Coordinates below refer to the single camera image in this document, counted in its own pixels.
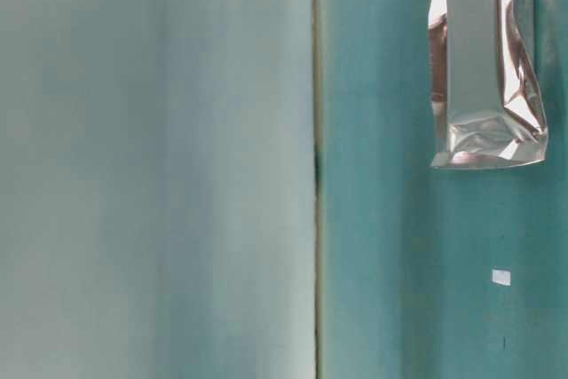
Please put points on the silver zip bag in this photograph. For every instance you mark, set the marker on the silver zip bag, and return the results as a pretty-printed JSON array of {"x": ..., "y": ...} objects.
[{"x": 485, "y": 94}]

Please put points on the small white tape piece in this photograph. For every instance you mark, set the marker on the small white tape piece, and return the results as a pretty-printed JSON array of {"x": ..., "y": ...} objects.
[{"x": 501, "y": 277}]

